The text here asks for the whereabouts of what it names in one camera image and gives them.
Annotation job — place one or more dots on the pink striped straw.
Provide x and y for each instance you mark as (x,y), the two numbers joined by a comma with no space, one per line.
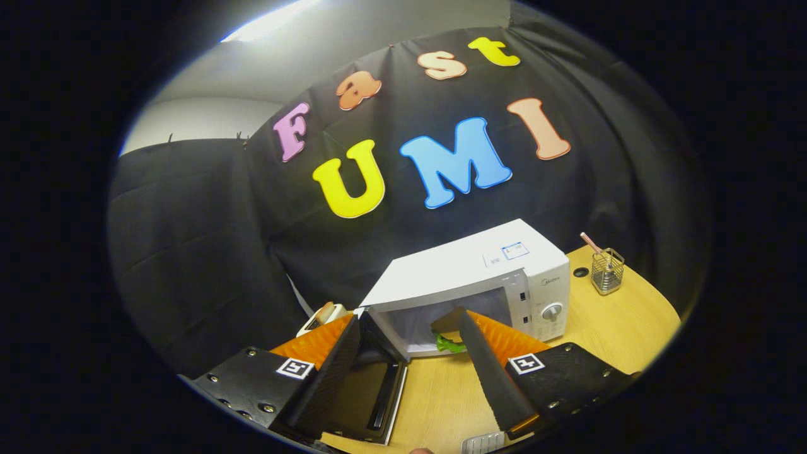
(591,243)

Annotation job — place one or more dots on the white toaster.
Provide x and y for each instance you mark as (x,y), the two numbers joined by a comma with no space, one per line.
(334,313)

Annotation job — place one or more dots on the brown bread slice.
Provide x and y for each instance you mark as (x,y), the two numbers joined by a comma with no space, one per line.
(325,311)

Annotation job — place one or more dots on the toy sandwich with lettuce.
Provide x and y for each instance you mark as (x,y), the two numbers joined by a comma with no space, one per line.
(449,337)

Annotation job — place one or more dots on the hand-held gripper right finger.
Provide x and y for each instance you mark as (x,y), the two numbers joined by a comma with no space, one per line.
(495,384)

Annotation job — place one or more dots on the small white dish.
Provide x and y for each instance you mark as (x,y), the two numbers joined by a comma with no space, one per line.
(482,442)

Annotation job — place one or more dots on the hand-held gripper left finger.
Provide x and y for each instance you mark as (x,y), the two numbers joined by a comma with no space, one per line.
(328,384)

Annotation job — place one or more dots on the white microwave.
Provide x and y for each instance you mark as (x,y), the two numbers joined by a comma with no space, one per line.
(460,265)

